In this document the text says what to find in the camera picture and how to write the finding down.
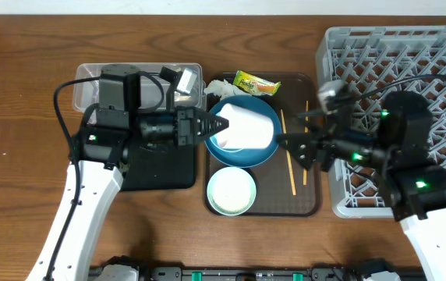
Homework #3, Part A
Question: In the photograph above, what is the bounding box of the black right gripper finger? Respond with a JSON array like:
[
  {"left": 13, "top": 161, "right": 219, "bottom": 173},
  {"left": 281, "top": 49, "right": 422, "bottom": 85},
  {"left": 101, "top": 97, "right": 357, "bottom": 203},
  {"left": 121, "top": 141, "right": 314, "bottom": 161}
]
[
  {"left": 285, "top": 140, "right": 317, "bottom": 170},
  {"left": 276, "top": 133, "right": 317, "bottom": 151}
]

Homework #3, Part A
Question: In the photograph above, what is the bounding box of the crumpled white tissue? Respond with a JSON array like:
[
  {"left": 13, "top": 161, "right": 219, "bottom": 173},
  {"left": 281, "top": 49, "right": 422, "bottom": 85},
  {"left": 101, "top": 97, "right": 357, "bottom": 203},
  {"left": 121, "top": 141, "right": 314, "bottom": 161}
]
[{"left": 204, "top": 80, "right": 248, "bottom": 99}]

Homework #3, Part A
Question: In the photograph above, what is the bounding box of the grey dishwasher rack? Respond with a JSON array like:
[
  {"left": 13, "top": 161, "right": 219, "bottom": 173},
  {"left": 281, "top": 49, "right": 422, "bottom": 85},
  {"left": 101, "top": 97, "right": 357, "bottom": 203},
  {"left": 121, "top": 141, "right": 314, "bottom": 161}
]
[{"left": 316, "top": 26, "right": 446, "bottom": 219}]

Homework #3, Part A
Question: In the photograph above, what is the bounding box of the clear plastic bin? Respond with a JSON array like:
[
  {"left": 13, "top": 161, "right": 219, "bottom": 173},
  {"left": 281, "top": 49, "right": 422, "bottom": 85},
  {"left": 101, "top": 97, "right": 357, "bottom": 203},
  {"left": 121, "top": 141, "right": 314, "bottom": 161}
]
[{"left": 73, "top": 62, "right": 207, "bottom": 112}]

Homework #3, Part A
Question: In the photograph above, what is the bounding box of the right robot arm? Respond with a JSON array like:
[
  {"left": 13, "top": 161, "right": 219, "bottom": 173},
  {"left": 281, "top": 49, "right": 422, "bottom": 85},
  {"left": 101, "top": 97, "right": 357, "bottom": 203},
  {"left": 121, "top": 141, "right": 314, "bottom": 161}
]
[{"left": 276, "top": 91, "right": 446, "bottom": 280}]

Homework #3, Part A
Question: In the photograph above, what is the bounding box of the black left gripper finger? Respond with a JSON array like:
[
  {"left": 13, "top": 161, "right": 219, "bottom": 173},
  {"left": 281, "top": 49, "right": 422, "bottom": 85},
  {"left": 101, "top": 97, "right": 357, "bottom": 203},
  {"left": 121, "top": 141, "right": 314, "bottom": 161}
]
[
  {"left": 195, "top": 108, "right": 227, "bottom": 124},
  {"left": 198, "top": 119, "right": 229, "bottom": 141}
]

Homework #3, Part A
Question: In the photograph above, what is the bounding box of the black plastic bin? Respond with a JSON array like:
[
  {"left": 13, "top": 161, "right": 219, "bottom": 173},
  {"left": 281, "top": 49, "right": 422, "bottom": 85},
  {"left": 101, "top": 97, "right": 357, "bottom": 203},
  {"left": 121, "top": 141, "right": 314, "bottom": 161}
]
[{"left": 91, "top": 119, "right": 197, "bottom": 192}]

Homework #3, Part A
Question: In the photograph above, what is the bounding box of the dark blue plate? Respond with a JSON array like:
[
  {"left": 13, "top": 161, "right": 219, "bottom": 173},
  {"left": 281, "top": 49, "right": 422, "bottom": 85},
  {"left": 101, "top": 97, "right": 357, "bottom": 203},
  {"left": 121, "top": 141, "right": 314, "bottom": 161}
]
[{"left": 205, "top": 95, "right": 281, "bottom": 168}]

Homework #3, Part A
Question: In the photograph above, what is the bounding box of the pink white cup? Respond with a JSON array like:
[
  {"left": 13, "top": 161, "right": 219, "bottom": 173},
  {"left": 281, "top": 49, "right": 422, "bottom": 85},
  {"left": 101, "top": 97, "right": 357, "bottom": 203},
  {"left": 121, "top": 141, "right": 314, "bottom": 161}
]
[{"left": 217, "top": 104, "right": 274, "bottom": 150}]

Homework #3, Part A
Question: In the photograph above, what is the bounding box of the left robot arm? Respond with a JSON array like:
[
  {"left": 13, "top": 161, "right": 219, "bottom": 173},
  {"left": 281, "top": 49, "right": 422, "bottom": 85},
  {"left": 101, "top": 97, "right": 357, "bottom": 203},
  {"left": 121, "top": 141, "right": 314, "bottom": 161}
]
[{"left": 28, "top": 64, "right": 228, "bottom": 280}]

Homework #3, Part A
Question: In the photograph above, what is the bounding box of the yellow green snack wrapper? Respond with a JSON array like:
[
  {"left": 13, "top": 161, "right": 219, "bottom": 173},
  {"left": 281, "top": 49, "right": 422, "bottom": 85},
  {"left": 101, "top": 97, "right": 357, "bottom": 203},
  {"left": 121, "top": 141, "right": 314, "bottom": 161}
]
[{"left": 233, "top": 70, "right": 281, "bottom": 96}]

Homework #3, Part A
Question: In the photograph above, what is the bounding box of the pale green bowl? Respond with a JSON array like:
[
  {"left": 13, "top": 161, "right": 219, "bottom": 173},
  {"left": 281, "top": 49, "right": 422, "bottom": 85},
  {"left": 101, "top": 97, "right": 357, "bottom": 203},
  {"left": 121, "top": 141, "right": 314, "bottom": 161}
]
[{"left": 206, "top": 167, "right": 257, "bottom": 216}]

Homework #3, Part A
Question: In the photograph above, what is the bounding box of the wooden chopstick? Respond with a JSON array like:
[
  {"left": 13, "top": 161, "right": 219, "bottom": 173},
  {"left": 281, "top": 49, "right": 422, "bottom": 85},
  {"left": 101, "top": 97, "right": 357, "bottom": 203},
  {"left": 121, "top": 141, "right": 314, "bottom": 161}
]
[
  {"left": 303, "top": 101, "right": 309, "bottom": 186},
  {"left": 280, "top": 109, "right": 296, "bottom": 196}
]

